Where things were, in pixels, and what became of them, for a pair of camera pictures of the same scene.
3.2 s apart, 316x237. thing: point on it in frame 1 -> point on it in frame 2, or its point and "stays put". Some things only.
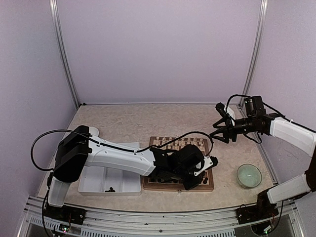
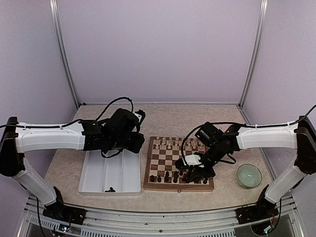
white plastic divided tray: (106, 181) stays put
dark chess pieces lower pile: (111, 190) stays put
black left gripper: (188, 186) -> (136, 148)
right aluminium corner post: (254, 53) stays put
